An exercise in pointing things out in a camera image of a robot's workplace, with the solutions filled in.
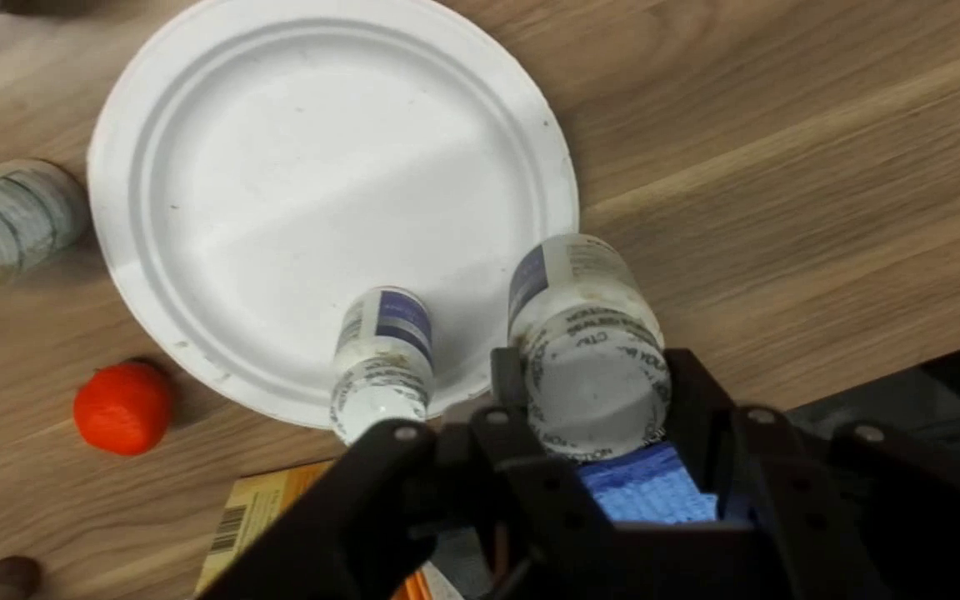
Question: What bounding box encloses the white cap pill bottle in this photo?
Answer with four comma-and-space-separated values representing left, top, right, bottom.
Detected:
508, 235, 671, 462
330, 288, 432, 445

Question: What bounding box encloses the glue bottle with white cap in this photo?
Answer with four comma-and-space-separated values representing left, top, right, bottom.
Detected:
0, 160, 90, 288

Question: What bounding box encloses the blue sponge cloth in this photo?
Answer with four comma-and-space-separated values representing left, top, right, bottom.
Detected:
576, 445, 718, 527

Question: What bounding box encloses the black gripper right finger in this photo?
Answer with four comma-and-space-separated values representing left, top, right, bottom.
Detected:
667, 350, 733, 447

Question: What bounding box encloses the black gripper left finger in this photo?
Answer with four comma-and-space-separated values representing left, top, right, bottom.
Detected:
491, 346, 530, 419

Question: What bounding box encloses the white paper plate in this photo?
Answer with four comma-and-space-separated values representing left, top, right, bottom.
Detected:
86, 0, 581, 430

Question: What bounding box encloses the orange plushie ball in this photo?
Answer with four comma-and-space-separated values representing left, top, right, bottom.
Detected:
75, 362, 177, 458

